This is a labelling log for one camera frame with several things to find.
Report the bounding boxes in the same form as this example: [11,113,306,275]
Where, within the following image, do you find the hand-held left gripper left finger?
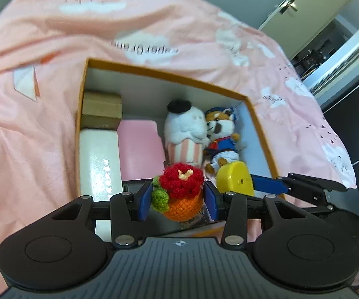
[51,183,154,247]

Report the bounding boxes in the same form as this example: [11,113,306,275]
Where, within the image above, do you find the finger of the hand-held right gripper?
[250,172,349,208]

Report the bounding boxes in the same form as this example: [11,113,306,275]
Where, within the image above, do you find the crocheted flower pot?
[151,163,205,224]

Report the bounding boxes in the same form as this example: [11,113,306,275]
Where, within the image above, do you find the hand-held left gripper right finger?
[203,181,306,246]

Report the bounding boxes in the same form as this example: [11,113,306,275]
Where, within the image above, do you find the dark cabinet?
[321,81,359,166]

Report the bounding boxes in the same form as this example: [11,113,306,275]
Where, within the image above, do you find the orange cardboard box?
[75,58,287,240]

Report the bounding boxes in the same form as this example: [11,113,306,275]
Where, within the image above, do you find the white plush toy black hat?
[163,100,209,170]

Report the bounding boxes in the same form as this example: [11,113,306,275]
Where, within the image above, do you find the white rectangular box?
[79,128,124,240]

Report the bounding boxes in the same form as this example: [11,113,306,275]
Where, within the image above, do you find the white door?
[257,0,359,61]

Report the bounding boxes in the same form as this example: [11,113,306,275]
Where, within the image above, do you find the yellow round tape measure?
[215,161,255,197]

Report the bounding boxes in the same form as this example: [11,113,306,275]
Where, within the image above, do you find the metal door handle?
[274,0,299,15]

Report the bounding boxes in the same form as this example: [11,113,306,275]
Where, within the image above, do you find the brown cardboard box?
[80,91,124,130]

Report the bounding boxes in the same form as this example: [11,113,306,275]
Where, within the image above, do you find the white sliding door frame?
[310,28,359,107]

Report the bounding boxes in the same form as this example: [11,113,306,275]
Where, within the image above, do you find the pink cloud print blanket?
[0,0,359,299]

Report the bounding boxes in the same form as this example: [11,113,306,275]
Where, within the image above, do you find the fox plush toy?
[202,106,243,175]

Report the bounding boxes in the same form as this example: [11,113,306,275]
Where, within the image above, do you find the pink leather wallet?
[117,119,166,182]

